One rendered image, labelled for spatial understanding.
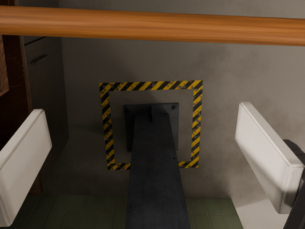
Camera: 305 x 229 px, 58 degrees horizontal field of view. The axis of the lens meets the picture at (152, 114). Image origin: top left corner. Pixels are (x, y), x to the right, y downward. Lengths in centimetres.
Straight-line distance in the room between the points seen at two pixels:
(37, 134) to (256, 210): 208
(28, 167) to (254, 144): 13
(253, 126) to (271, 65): 153
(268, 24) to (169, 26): 11
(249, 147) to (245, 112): 2
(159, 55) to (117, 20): 124
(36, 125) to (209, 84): 148
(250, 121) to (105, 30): 19
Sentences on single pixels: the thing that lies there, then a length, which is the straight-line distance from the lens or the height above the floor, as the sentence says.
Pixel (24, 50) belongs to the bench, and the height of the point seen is 55.
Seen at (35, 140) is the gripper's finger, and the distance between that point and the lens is 18.
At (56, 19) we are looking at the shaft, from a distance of 32.
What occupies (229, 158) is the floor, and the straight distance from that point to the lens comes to 187.
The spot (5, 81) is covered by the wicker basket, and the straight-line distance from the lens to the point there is 107.
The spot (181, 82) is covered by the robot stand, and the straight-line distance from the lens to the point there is 159.
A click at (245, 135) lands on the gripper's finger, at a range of 18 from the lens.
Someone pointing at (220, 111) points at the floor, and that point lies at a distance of 169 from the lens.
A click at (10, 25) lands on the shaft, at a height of 120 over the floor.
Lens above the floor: 151
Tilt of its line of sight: 66 degrees down
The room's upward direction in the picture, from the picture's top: 177 degrees clockwise
